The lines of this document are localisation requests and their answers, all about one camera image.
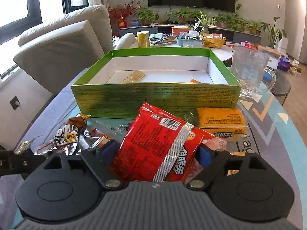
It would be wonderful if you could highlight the red instant noodle packet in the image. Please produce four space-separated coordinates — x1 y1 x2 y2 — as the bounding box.
110 102 214 182

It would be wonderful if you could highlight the silver brown snack wrapper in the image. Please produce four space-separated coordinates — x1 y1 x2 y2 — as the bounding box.
34 113 91 156

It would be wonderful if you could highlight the yellow cracker packet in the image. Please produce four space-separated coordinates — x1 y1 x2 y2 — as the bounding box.
197 108 248 142

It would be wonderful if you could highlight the green cardboard box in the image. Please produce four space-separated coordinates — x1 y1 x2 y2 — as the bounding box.
71 47 241 119

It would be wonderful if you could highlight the small gold snack packet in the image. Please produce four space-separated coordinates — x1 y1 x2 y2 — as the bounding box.
123 70 146 83

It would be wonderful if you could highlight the clear glass mug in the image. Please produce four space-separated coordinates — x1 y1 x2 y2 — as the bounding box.
230 45 276 99

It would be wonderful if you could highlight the beige sofa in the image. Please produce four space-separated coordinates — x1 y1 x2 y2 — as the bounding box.
13 5 136 94

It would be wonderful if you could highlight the woven yellow basket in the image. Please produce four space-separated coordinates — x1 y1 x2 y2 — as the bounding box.
201 35 226 48

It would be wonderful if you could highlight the purple gift bag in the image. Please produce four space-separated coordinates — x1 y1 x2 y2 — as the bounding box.
277 55 291 72

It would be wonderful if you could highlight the blue plastic tray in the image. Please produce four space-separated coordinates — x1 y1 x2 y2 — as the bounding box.
175 35 203 48

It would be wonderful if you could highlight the dark tv cabinet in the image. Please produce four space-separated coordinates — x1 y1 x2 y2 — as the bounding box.
118 23 262 44

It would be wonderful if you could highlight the yellow canister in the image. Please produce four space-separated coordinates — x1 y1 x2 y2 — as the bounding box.
137 31 150 48

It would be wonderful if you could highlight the tall leafy floor plant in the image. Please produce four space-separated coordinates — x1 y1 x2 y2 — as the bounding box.
260 17 287 48

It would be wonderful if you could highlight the red flower decoration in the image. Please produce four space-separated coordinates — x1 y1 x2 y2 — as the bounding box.
108 0 138 29

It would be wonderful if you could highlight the wall power socket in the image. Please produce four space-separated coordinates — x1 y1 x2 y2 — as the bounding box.
10 96 20 111

